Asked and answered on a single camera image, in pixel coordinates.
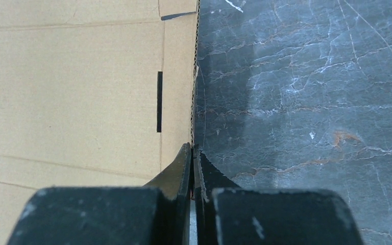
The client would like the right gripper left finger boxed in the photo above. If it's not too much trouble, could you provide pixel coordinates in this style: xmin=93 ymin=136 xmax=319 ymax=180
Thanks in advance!
xmin=8 ymin=143 xmax=192 ymax=244

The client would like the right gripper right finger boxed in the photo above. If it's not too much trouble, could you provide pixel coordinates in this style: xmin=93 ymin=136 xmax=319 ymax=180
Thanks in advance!
xmin=193 ymin=146 xmax=363 ymax=244

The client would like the cardboard box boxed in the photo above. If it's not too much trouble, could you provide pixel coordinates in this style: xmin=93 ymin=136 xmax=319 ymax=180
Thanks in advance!
xmin=0 ymin=1 xmax=199 ymax=244

